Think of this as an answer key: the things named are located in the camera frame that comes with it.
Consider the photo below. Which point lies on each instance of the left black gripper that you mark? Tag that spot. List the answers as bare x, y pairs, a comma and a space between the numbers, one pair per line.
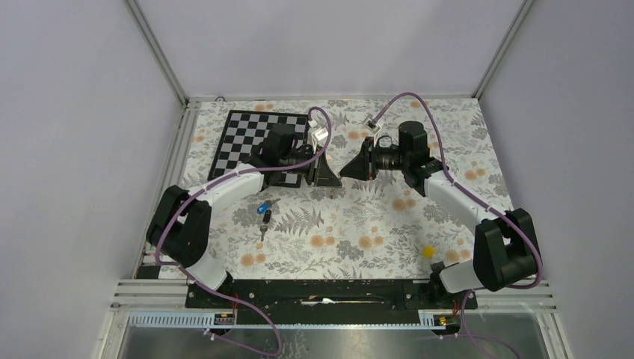
327, 178

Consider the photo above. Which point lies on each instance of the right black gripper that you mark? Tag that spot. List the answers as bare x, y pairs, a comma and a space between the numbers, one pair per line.
365, 166

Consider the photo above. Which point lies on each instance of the blue tag key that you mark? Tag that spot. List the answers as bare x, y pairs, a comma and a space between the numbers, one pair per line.
263, 208

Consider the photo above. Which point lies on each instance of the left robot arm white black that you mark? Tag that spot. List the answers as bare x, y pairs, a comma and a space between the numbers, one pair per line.
180, 226

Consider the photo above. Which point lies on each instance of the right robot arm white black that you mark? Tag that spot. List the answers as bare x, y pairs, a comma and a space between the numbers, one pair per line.
505, 247

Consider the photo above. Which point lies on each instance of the floral patterned mat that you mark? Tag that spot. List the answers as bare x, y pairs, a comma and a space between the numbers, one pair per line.
375, 229

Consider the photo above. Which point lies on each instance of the black white chessboard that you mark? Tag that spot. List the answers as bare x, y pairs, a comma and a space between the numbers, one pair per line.
243, 130

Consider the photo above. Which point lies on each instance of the yellow small cube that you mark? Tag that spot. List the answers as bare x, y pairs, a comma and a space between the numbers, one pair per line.
428, 252

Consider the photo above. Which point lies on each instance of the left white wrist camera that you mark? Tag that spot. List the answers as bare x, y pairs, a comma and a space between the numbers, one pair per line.
317, 136

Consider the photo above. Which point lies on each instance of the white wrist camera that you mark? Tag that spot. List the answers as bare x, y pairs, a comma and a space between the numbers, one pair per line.
372, 126
317, 136

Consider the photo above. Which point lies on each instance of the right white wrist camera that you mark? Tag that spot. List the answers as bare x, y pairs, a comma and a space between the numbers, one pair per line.
372, 126

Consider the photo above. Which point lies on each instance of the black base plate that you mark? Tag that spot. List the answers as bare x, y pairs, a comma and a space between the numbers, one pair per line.
350, 299

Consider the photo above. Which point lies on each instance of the white slotted cable duct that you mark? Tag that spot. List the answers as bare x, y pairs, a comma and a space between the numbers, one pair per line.
250, 320

